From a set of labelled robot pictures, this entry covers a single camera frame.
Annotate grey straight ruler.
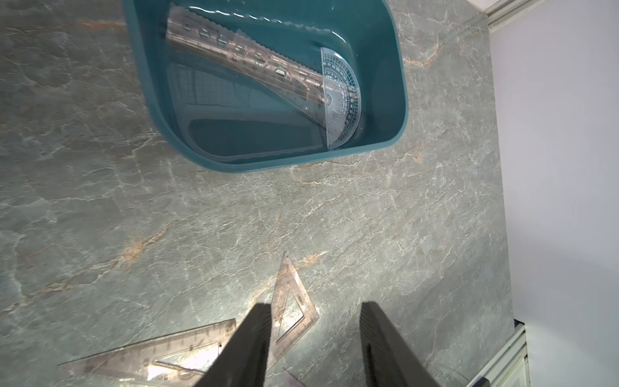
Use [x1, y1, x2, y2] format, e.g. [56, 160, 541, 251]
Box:
[166, 3, 325, 104]

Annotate pink long triangle ruler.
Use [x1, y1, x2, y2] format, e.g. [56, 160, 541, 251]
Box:
[59, 319, 236, 386]

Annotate pink small triangle ruler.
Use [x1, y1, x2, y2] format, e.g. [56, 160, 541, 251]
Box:
[267, 253, 319, 369]

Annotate blue protractor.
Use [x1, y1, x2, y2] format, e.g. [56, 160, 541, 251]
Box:
[321, 48, 362, 149]

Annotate teal plastic storage box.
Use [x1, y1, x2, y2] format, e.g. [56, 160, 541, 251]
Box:
[123, 1, 408, 173]

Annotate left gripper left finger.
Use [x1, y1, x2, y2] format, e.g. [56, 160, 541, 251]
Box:
[194, 303, 272, 387]

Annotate aluminium rail front frame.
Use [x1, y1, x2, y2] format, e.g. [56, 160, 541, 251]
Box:
[467, 320, 530, 387]

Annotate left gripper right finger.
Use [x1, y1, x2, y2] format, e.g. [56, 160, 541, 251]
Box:
[359, 302, 438, 387]

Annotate clear straight ruler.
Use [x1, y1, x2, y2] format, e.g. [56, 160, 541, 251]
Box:
[168, 62, 325, 157]

